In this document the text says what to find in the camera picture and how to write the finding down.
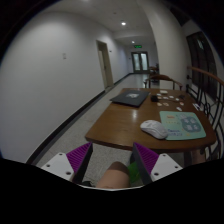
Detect wooden chair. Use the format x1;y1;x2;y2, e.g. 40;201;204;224
143;74;183;91

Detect green mouse pad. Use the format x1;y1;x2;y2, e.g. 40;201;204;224
160;111;206;141

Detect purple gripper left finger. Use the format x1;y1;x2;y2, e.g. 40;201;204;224
42;143;93;184

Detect white computer mouse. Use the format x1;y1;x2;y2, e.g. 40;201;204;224
140;120;168;139

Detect wooden table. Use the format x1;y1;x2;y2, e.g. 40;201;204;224
85;88;217;153

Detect double glass door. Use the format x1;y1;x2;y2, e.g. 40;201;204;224
131;52;149;74

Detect small black object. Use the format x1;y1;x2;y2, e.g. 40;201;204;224
151;95;158;102

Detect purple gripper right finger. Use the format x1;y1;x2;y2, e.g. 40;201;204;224
132;143;182;185

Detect green exit sign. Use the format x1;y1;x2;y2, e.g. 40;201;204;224
134;45;142;49

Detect beige side door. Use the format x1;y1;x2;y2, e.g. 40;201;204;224
96;40;114;88

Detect black metal stair railing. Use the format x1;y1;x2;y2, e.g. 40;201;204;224
186;66;224;161

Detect white card on table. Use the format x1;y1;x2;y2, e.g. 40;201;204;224
160;90;168;94

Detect dark closed laptop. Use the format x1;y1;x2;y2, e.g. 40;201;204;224
111;90;149;107

